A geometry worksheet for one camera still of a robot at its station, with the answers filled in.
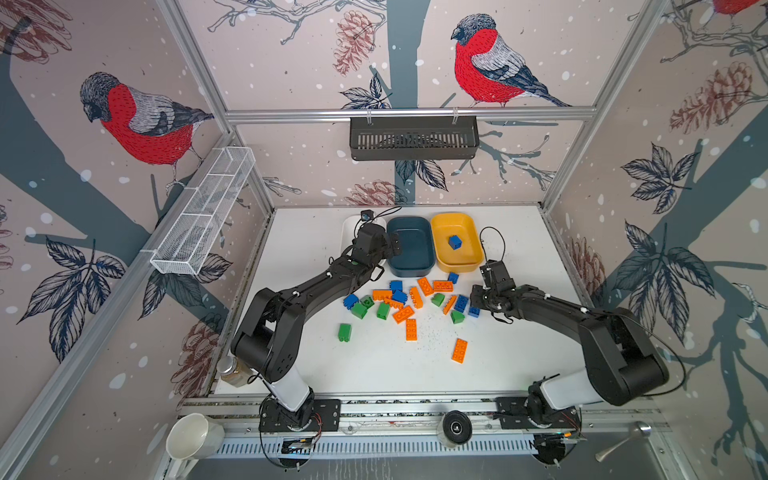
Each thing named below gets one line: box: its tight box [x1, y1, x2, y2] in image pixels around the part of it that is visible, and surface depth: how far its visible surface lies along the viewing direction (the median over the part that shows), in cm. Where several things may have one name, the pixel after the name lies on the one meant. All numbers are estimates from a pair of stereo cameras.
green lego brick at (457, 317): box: [450, 310, 466, 324], surface depth 92 cm
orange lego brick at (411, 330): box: [406, 318, 417, 342], surface depth 90 cm
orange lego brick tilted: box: [393, 305, 414, 324], surface depth 94 cm
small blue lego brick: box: [448, 235, 462, 250], surface depth 110 cm
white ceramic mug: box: [165, 412, 225, 460], surface depth 66 cm
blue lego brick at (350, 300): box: [343, 293, 359, 310], surface depth 94 cm
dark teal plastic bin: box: [387, 216, 435, 278], surface depth 109 cm
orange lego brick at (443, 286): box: [433, 280, 454, 292], surface depth 99 cm
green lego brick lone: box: [338, 323, 352, 343], surface depth 87 cm
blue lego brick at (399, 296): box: [392, 289, 408, 305], surface depth 96 cm
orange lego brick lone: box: [451, 338, 469, 364], surface depth 85 cm
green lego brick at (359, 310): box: [351, 302, 368, 319], surface depth 92 cm
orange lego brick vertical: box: [409, 286, 423, 309], surface depth 95 cm
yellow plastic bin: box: [431, 212, 484, 273], surface depth 111 cm
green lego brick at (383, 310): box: [376, 302, 391, 320], surface depth 93 cm
